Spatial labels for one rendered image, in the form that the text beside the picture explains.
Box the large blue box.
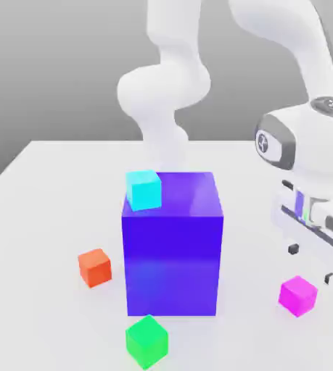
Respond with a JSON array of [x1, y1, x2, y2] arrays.
[[121, 171, 224, 317]]

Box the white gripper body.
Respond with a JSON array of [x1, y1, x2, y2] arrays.
[[272, 196, 333, 259]]

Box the small orange cube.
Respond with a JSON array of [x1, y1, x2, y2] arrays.
[[78, 248, 112, 289]]

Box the small magenta cube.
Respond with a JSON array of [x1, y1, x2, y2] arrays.
[[278, 275, 318, 318]]

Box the small cyan cube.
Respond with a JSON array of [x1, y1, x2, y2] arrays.
[[125, 170, 163, 212]]

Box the small green cube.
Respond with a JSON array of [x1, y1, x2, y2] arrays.
[[125, 314, 169, 371]]

